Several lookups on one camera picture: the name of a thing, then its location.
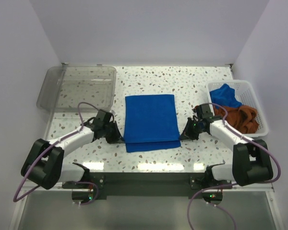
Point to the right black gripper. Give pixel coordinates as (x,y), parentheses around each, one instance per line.
(187,134)

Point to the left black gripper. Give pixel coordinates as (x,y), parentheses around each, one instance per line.
(116,138)

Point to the blue towel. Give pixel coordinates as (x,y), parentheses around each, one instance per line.
(225,96)
(151,123)

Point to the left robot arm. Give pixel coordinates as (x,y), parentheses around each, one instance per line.
(44,164)

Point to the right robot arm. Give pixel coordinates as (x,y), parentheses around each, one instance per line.
(251,160)

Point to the brown towel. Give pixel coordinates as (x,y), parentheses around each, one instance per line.
(242,119)

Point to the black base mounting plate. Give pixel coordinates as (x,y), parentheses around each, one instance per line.
(153,183)

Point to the white plastic laundry basket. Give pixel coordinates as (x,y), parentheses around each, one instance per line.
(245,94)

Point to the clear plastic storage bin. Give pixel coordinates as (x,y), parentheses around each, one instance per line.
(66,86)

